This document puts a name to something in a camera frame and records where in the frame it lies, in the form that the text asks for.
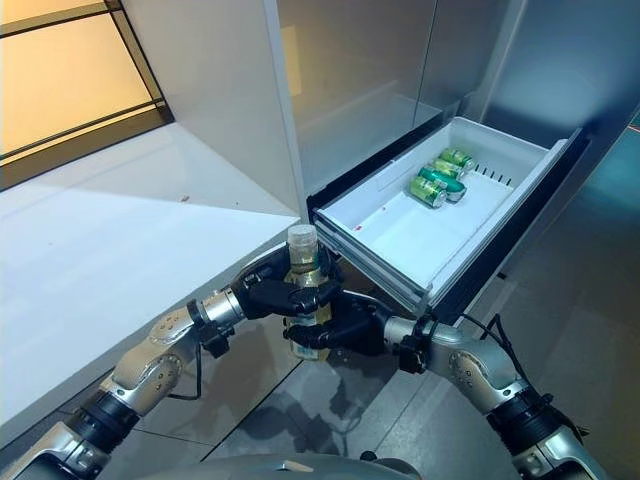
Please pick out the dark green drink can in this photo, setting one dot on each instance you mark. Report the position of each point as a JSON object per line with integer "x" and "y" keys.
{"x": 440, "y": 181}

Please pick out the clear bottle yellow drink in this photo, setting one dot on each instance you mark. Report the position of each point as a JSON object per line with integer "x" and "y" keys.
{"x": 301, "y": 240}

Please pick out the grey robot torso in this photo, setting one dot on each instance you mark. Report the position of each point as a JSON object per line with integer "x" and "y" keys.
{"x": 300, "y": 470}

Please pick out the stainless steel fridge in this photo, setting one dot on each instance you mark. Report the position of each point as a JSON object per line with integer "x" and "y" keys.
{"x": 350, "y": 75}

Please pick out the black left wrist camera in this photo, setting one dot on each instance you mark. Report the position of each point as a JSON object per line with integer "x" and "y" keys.
{"x": 217, "y": 342}

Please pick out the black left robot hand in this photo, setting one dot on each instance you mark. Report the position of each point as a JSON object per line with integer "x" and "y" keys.
{"x": 270, "y": 295}

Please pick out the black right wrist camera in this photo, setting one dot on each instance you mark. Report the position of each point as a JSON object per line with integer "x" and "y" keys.
{"x": 411, "y": 352}

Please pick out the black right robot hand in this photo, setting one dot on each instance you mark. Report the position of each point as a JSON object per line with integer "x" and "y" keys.
{"x": 357, "y": 327}

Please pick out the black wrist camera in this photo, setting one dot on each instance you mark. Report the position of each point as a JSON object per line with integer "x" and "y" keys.
{"x": 411, "y": 352}
{"x": 217, "y": 342}

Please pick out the white tall side panel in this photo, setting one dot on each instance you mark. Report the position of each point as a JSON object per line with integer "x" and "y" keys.
{"x": 225, "y": 100}

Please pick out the light green drink can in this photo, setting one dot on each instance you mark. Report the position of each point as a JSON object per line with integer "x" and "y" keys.
{"x": 457, "y": 157}
{"x": 447, "y": 169}
{"x": 426, "y": 190}

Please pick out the backlit amber window panel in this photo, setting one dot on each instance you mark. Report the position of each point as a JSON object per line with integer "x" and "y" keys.
{"x": 65, "y": 85}

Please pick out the white fridge drawer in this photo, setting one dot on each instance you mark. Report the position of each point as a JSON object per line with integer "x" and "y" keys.
{"x": 410, "y": 240}

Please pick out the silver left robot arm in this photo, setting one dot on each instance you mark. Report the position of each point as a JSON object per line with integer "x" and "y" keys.
{"x": 150, "y": 360}

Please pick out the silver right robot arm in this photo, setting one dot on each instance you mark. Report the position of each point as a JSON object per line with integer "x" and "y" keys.
{"x": 480, "y": 365}

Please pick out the silver tall cabinet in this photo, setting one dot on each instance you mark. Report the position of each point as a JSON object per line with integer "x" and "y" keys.
{"x": 565, "y": 60}

